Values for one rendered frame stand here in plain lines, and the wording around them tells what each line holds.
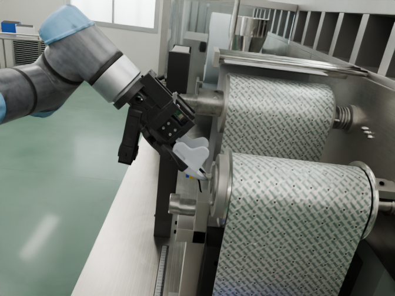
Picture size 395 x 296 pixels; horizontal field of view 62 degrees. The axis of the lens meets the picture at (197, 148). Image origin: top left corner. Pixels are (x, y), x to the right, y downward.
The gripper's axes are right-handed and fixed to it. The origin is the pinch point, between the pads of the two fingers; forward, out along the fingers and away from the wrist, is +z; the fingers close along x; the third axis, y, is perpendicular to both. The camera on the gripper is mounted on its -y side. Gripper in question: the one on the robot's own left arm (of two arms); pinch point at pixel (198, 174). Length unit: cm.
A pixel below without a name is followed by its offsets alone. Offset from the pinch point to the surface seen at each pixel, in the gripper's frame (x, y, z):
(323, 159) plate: 30.3, 18.6, 32.3
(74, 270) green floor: 97, -135, 36
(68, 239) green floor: 124, -144, 26
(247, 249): -8.4, -0.7, 13.6
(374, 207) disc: -8.5, 20.5, 20.6
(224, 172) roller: -5.6, 5.6, 0.5
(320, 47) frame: 61, 41, 16
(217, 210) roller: -7.5, 0.5, 4.2
